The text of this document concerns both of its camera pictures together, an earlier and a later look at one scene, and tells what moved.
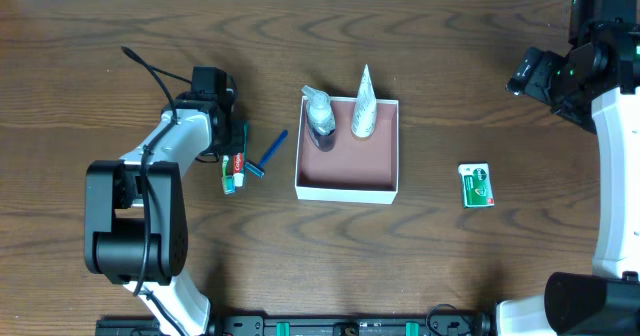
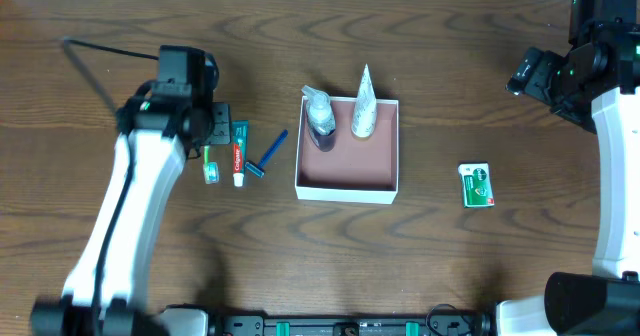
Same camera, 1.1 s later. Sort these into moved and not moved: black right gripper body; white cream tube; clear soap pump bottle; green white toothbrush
Moved: green white toothbrush
Not moved: black right gripper body; white cream tube; clear soap pump bottle
